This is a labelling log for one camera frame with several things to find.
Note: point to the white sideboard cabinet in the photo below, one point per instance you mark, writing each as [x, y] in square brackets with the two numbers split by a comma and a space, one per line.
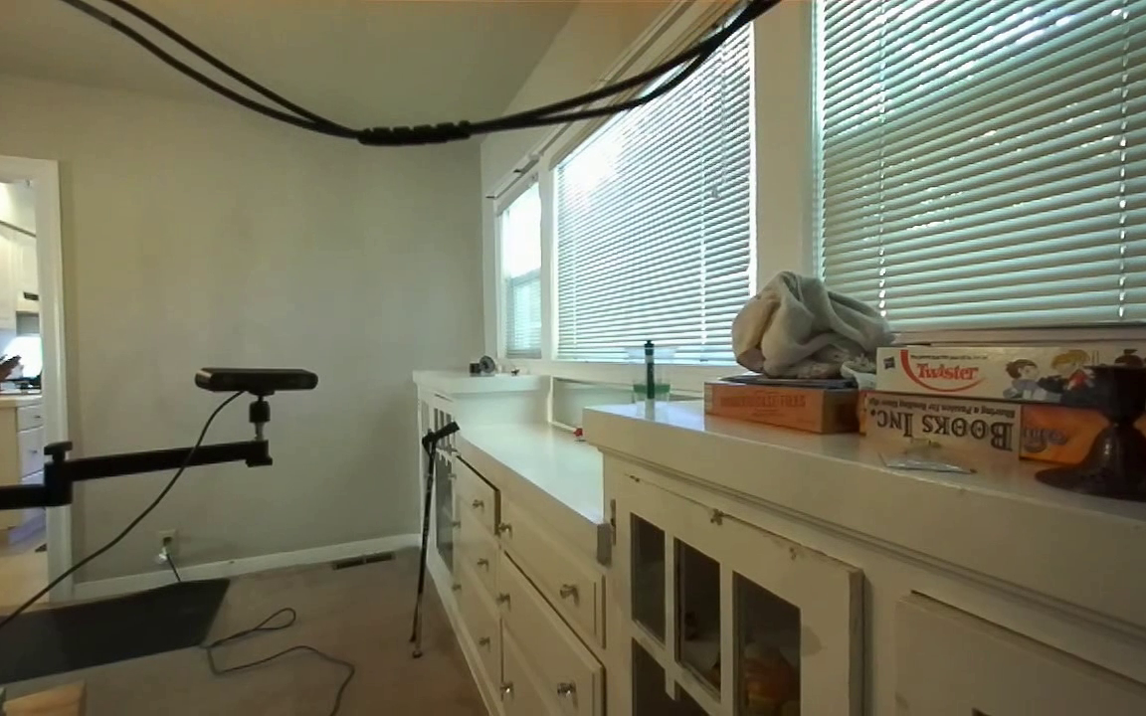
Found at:
[560, 556]

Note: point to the white wall outlet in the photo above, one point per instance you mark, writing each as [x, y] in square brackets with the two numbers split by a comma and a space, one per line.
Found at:
[170, 547]

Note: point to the black stereo camera bar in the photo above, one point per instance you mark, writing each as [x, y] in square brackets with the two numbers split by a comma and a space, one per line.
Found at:
[257, 377]

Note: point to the brown wooden box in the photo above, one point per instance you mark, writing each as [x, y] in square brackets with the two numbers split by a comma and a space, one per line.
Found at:
[778, 403]

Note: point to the small dark sill object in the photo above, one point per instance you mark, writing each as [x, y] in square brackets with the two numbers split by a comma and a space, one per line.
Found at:
[485, 363]

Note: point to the narrow window pane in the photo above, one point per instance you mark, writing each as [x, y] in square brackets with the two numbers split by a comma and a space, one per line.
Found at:
[521, 281]

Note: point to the dark green upright stick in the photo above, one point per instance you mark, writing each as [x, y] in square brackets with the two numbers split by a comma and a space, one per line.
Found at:
[651, 372]

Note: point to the large white window blind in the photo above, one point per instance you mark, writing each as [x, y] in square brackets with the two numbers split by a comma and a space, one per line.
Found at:
[1011, 161]

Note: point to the black slim tripod stand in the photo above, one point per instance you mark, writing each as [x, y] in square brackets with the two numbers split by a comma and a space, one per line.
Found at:
[428, 529]

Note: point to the black floor mat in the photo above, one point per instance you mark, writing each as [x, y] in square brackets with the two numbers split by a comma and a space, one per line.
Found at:
[82, 629]

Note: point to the medium white window blind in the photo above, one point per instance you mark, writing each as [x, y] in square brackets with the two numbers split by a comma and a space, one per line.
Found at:
[657, 224]

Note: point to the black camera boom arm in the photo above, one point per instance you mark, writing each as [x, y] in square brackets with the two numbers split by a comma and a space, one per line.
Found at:
[136, 461]

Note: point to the dark metal candle holder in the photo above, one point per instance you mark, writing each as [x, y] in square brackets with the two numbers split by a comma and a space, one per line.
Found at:
[1119, 438]

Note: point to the floor air vent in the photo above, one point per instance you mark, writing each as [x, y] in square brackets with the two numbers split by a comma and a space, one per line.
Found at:
[359, 563]

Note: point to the crumpled grey beige cloth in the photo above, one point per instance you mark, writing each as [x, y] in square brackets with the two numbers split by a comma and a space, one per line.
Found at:
[804, 332]

